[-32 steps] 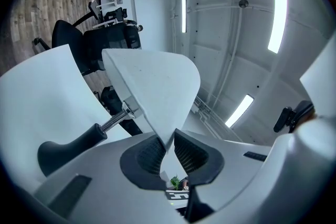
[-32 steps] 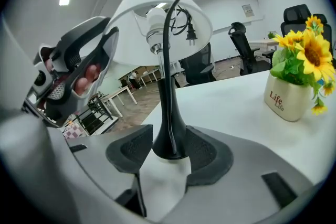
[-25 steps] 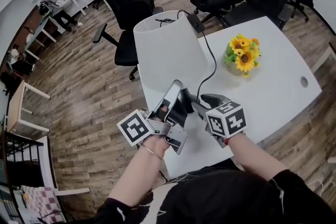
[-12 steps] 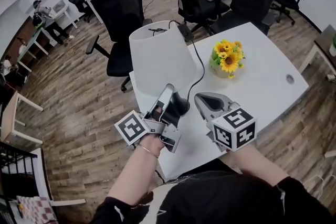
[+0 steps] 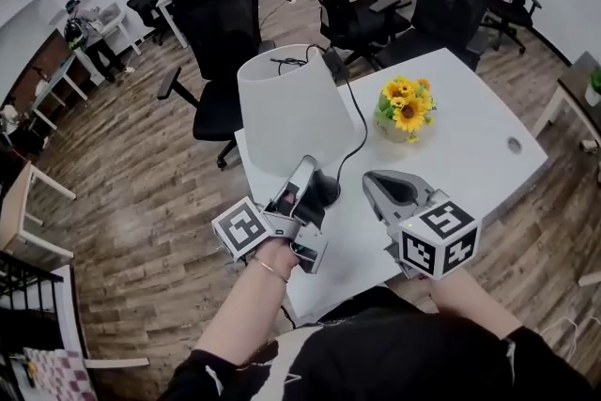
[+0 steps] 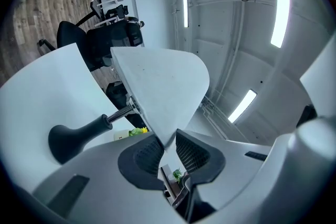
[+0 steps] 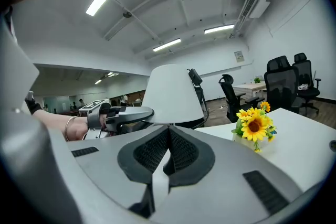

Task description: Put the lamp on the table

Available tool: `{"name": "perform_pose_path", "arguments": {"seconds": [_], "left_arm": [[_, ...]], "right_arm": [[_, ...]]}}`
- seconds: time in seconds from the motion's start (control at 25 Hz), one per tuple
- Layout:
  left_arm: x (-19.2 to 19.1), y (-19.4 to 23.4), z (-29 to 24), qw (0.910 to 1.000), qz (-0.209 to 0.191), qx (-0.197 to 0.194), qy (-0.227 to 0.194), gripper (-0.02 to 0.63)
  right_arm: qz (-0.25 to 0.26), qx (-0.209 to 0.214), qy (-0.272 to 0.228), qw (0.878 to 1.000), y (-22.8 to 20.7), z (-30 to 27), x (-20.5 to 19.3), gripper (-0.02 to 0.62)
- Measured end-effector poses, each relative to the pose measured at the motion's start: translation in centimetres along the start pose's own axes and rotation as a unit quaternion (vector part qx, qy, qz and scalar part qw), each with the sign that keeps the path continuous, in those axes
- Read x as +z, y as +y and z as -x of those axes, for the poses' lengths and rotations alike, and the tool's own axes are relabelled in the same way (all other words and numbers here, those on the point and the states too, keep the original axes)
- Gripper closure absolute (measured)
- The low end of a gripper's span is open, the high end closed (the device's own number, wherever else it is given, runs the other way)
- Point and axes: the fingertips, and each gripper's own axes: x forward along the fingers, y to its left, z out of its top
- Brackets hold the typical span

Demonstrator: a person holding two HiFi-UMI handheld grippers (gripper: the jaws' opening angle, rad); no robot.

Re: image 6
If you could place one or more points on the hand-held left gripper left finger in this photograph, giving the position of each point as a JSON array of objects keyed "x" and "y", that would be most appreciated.
[{"x": 105, "y": 165}]

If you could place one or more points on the yellow sunflower pot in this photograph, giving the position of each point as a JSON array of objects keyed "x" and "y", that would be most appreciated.
[{"x": 136, "y": 131}]

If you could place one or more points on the white ceiling light panel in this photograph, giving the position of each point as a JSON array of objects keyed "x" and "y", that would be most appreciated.
[
  {"x": 185, "y": 10},
  {"x": 242, "y": 105},
  {"x": 281, "y": 8}
]

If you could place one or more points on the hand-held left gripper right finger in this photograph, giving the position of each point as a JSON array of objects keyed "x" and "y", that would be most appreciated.
[{"x": 236, "y": 165}]

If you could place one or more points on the white desk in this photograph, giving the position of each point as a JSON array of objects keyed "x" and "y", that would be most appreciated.
[{"x": 47, "y": 91}]

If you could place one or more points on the white table lamp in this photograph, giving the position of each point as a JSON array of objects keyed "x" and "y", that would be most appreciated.
[{"x": 162, "y": 86}]

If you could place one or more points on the green plant white pot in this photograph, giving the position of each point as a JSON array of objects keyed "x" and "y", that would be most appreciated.
[{"x": 178, "y": 173}]

